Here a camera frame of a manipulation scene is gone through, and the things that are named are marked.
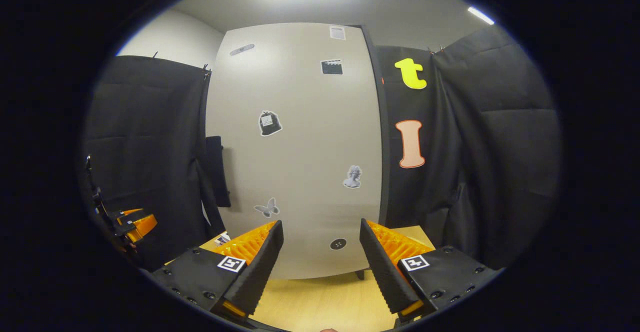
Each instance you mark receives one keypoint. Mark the white portrait-cover book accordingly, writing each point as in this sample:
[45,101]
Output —
[222,239]

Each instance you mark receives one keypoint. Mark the dark grey cabinet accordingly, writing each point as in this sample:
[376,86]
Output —
[384,172]

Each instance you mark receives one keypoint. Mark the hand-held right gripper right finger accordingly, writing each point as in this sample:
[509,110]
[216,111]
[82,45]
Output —
[385,272]

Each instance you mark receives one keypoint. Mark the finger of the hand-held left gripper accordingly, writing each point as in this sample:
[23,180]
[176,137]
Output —
[131,212]
[144,226]

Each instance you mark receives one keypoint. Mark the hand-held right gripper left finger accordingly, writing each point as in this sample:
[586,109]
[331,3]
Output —
[260,267]

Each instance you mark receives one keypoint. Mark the small ceiling light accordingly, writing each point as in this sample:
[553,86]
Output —
[480,15]

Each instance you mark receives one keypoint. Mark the black backdrop cloth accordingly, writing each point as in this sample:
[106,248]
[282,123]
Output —
[500,172]

